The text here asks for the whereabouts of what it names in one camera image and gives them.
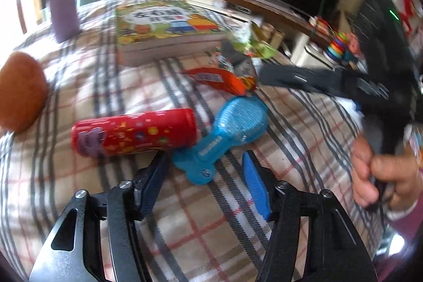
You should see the right hand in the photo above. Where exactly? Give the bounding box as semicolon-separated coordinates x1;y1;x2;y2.
351;135;422;211

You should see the rainbow stacking ring toy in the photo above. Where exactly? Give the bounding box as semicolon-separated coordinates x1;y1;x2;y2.
323;32;349;64

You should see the red snack wrapper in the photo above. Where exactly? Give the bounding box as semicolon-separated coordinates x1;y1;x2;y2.
181;49;258;96

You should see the red apple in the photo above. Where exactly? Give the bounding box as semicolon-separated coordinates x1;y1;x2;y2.
1;52;49;132

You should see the green snack bag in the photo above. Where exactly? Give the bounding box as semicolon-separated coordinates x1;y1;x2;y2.
229;22;278;59

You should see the plaid blanket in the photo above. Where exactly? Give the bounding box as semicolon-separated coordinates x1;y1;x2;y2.
0;0;391;282

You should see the children picture book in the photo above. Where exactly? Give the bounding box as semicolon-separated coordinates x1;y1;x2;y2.
116;0;229;67

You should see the red cylindrical can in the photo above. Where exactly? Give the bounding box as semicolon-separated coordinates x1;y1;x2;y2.
72;108;197;158

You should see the red toy telephone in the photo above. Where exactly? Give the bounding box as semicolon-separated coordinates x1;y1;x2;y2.
308;16;333;36

